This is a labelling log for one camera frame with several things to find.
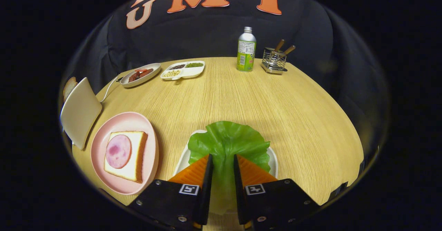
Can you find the pink ham slice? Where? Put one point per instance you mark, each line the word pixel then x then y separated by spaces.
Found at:
pixel 118 151

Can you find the grey round plate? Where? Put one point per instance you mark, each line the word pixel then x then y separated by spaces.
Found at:
pixel 152 68

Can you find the black backdrop cloth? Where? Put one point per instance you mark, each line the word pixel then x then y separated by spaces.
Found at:
pixel 214 34

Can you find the green lettuce leaf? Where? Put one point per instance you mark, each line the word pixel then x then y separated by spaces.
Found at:
pixel 224 141

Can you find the green and silver bottle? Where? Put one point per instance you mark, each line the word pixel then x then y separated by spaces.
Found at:
pixel 246 51

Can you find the pink plate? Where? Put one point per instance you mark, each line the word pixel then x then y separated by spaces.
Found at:
pixel 103 137

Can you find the white bread slice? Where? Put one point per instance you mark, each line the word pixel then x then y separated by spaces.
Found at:
pixel 136 148

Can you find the white toaster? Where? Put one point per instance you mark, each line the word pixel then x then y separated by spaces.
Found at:
pixel 81 113

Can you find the toasted bread slice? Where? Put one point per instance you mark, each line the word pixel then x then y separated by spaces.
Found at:
pixel 69 87

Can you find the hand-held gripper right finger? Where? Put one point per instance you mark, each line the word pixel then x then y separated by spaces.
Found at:
pixel 239 189

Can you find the brown meat piece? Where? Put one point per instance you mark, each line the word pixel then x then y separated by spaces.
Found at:
pixel 134 77
pixel 146 73

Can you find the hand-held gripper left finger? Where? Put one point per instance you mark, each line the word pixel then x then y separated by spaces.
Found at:
pixel 206 189

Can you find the white rectangular plate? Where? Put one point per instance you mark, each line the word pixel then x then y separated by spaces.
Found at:
pixel 183 162

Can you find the white divided bean dish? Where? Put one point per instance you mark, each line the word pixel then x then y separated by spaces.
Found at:
pixel 188 72

